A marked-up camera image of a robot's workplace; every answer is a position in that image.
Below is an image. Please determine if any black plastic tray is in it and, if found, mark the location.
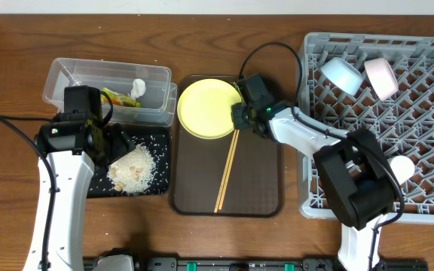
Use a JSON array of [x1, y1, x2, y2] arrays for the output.
[[87, 126, 170, 199]]

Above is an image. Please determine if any white tissue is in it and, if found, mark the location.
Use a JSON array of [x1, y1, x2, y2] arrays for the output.
[[130, 78, 146, 99]]

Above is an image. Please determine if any clear plastic bin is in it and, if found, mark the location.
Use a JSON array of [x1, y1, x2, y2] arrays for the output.
[[43, 58, 178, 127]]

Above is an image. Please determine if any green orange snack wrapper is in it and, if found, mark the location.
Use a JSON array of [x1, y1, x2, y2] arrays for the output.
[[101, 87, 141, 108]]

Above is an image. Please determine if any small white green cup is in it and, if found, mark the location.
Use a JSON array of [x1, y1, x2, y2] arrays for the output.
[[387, 156, 415, 185]]

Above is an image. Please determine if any dark brown serving tray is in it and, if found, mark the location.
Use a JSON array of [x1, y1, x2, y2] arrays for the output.
[[168, 74, 285, 218]]

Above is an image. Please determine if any yellow plate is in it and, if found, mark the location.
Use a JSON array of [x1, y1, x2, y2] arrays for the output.
[[177, 78, 242, 139]]

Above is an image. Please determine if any light blue bowl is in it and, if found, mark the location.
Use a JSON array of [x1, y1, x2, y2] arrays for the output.
[[320, 57, 364, 96]]

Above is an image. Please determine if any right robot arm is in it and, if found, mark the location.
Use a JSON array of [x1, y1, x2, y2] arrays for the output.
[[231, 74, 404, 270]]

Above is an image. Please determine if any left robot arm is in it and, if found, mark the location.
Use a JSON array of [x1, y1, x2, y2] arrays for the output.
[[24, 86, 136, 270]]

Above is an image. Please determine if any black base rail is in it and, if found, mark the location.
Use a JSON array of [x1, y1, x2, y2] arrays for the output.
[[83, 257, 429, 271]]

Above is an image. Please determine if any wooden chopstick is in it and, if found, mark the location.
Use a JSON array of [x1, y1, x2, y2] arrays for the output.
[[217, 129, 240, 211], [213, 129, 237, 214]]

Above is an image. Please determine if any pile of rice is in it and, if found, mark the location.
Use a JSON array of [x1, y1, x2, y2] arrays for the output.
[[107, 144, 156, 194]]

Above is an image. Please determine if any white bowl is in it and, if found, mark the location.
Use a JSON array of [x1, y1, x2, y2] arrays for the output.
[[364, 58, 399, 101]]

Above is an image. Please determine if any grey dishwasher rack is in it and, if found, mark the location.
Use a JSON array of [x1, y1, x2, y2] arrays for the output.
[[299, 32, 434, 224]]

